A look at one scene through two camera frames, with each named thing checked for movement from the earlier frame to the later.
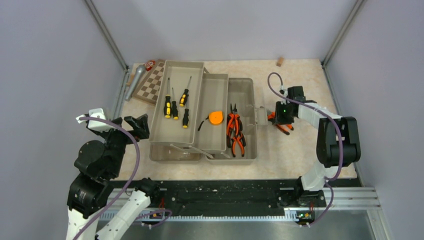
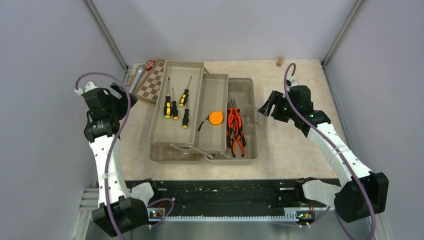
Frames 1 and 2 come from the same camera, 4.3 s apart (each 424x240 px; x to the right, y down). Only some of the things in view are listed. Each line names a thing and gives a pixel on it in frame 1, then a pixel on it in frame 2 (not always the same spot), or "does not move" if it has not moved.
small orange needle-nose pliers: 235,139 does not move
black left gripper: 140,123 to 124,101
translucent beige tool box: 199,116 does not move
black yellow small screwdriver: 184,96 does not move
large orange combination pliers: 284,128 to 232,111
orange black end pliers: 229,139 does not move
